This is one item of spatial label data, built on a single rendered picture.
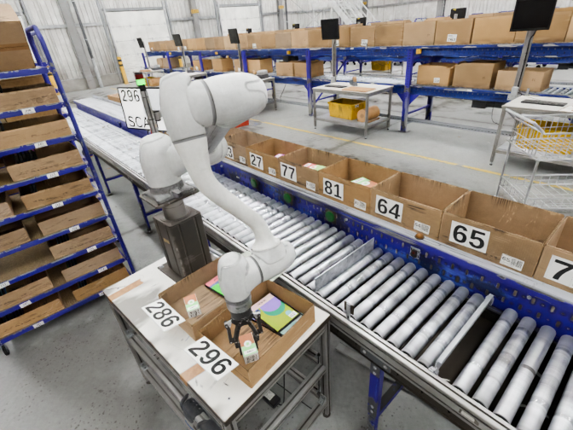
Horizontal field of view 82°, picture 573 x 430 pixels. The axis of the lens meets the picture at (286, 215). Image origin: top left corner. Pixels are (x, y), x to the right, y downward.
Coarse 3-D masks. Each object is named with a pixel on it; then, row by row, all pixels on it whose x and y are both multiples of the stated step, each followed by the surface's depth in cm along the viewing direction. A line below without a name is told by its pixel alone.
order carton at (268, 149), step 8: (256, 144) 263; (264, 144) 269; (272, 144) 274; (280, 144) 270; (288, 144) 262; (296, 144) 255; (248, 152) 256; (256, 152) 248; (264, 152) 272; (272, 152) 277; (280, 152) 273; (288, 152) 265; (248, 160) 261; (264, 160) 244; (272, 160) 237; (256, 168) 257; (264, 168) 248; (272, 168) 240; (272, 176) 244
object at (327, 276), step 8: (360, 248) 173; (368, 248) 179; (352, 256) 170; (360, 256) 176; (336, 264) 162; (344, 264) 168; (352, 264) 173; (328, 272) 160; (336, 272) 165; (320, 280) 157; (328, 280) 162; (320, 288) 160
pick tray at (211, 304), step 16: (208, 272) 165; (176, 288) 154; (192, 288) 161; (208, 288) 161; (176, 304) 154; (208, 304) 152; (224, 304) 140; (192, 320) 144; (208, 320) 136; (192, 336) 136
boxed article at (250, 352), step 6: (240, 336) 129; (246, 336) 129; (252, 336) 129; (240, 342) 127; (246, 342) 127; (252, 342) 127; (246, 348) 124; (252, 348) 124; (246, 354) 122; (252, 354) 122; (246, 360) 123; (252, 360) 124
